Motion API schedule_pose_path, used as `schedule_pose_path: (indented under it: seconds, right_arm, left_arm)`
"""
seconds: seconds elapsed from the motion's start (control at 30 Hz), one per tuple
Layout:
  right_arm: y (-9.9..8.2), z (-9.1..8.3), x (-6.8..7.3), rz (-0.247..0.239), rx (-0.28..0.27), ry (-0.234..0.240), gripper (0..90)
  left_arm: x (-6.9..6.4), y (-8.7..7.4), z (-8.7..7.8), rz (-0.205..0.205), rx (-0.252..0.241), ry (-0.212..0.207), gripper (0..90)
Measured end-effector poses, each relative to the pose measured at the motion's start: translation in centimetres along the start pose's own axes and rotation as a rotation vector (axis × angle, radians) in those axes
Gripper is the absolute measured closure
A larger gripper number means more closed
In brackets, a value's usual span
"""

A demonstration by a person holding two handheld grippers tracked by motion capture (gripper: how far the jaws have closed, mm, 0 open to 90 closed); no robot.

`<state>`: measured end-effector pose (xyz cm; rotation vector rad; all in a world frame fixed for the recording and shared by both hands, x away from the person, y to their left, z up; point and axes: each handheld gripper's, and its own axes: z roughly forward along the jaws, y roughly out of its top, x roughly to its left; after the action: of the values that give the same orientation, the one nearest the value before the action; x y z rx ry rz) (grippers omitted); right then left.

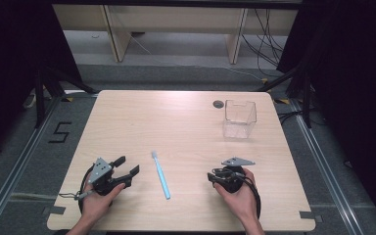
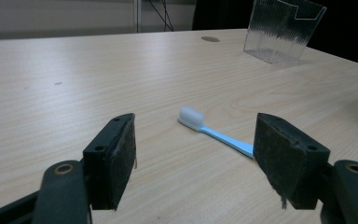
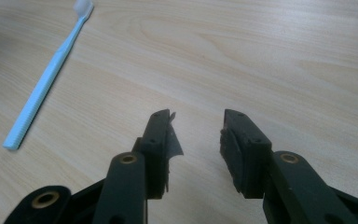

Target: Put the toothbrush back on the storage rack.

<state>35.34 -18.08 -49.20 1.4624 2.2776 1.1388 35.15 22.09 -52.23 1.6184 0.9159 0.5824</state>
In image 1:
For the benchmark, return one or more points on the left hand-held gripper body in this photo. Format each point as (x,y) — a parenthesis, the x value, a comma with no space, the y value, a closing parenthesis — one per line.
(100,169)

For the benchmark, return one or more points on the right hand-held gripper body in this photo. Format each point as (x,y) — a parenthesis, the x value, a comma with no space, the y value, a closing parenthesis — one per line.
(233,181)

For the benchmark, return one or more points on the person's right hand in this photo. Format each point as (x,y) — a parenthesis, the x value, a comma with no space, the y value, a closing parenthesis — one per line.
(243,202)

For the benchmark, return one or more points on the person's left hand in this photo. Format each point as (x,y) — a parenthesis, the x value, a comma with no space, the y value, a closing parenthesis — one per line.
(94,204)

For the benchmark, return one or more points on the light blue toothbrush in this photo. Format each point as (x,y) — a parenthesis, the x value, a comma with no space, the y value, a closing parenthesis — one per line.
(161,178)

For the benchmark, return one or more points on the clear plastic container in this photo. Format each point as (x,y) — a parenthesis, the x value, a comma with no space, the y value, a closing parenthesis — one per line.
(240,128)

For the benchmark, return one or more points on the black tape strip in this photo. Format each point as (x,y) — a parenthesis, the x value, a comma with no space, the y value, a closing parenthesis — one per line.
(58,210)
(307,215)

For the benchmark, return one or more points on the grey table grommet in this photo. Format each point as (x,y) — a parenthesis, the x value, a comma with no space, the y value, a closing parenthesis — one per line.
(218,104)

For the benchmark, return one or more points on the yellow tape piece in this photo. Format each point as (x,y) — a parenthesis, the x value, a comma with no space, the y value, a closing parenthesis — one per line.
(264,80)
(67,99)
(282,101)

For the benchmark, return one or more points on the black metal stand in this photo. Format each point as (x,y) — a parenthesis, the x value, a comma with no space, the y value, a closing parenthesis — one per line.
(306,98)
(40,98)

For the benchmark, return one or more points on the black curtain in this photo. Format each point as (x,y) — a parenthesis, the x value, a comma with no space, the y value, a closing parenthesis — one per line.
(355,81)
(9,65)

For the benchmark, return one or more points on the light wooden desk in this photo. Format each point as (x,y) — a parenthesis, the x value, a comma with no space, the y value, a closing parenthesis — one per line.
(176,18)

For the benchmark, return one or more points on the aluminium floor rail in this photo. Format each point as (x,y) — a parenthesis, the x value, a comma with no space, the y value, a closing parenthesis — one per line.
(16,169)
(323,169)

